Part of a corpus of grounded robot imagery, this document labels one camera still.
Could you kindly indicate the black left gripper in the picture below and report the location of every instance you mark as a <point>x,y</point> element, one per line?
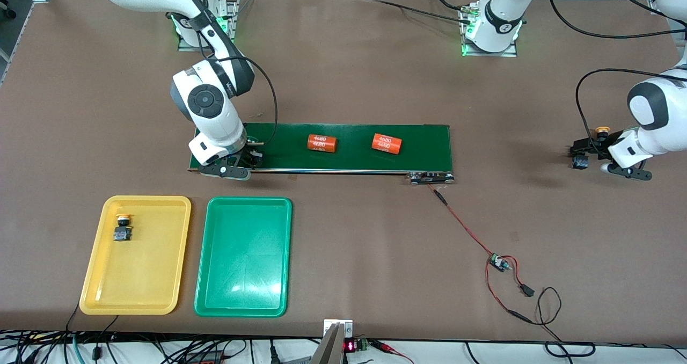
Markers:
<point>600,143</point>

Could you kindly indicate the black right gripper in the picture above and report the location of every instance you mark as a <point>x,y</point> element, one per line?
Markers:
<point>249,155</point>

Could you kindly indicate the yellow push button switch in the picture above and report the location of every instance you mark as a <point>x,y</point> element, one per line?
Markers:
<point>123,230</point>
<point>602,130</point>

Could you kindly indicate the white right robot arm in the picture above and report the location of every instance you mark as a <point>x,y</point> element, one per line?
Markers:
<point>209,106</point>

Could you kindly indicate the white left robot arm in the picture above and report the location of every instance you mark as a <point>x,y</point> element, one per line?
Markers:
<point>660,117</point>

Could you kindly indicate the green plastic tray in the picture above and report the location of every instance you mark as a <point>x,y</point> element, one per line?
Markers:
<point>244,256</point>

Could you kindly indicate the green conveyor belt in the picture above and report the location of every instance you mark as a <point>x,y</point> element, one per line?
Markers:
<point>349,160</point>

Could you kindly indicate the small speed controller board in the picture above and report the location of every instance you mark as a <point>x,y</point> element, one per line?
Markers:
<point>499,262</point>

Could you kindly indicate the yellow plastic tray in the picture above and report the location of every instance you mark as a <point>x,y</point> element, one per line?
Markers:
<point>145,267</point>

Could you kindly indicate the red digit display module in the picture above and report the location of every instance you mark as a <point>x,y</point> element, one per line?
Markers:
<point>351,346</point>

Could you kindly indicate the red clip lead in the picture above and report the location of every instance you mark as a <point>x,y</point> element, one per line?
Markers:
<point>389,347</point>

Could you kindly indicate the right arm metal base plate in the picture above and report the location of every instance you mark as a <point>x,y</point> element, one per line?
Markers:
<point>233,15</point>

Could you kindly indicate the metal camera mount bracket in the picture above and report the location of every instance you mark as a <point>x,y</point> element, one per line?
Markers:
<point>330,342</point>

